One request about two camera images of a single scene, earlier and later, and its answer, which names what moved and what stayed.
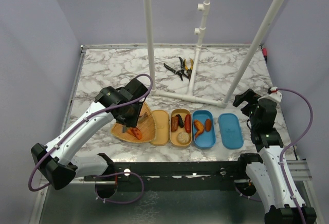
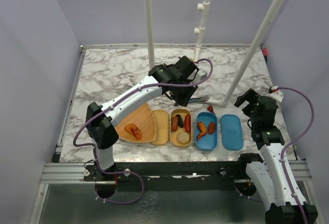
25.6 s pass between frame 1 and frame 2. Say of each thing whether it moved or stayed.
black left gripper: moved
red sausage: stayed
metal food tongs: moved
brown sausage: stayed
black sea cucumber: stayed
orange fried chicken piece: stayed
